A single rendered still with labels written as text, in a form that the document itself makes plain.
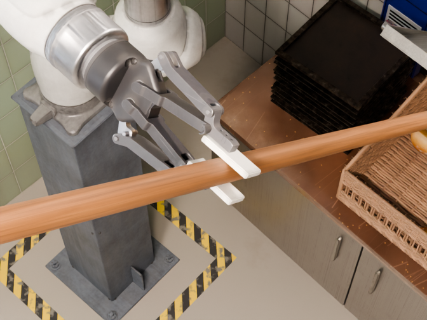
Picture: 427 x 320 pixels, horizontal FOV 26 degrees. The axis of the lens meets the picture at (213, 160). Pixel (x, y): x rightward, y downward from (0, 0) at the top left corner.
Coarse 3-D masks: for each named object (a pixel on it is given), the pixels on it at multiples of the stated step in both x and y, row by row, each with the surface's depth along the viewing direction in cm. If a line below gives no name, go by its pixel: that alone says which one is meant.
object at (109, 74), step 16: (112, 48) 107; (128, 48) 108; (96, 64) 107; (112, 64) 106; (128, 64) 107; (144, 64) 106; (96, 80) 107; (112, 80) 107; (128, 80) 108; (144, 80) 107; (160, 80) 107; (96, 96) 109; (112, 96) 109; (128, 96) 108; (144, 112) 107
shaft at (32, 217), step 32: (352, 128) 131; (384, 128) 138; (416, 128) 150; (256, 160) 107; (288, 160) 113; (64, 192) 81; (96, 192) 83; (128, 192) 87; (160, 192) 91; (0, 224) 73; (32, 224) 76; (64, 224) 80
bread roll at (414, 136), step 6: (414, 132) 261; (420, 132) 260; (426, 132) 262; (414, 138) 261; (420, 138) 260; (426, 138) 259; (414, 144) 262; (420, 144) 260; (426, 144) 259; (420, 150) 262; (426, 150) 260
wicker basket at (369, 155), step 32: (416, 96) 249; (352, 160) 245; (384, 160) 263; (416, 160) 263; (352, 192) 249; (384, 192) 257; (416, 192) 257; (384, 224) 248; (416, 224) 253; (416, 256) 246
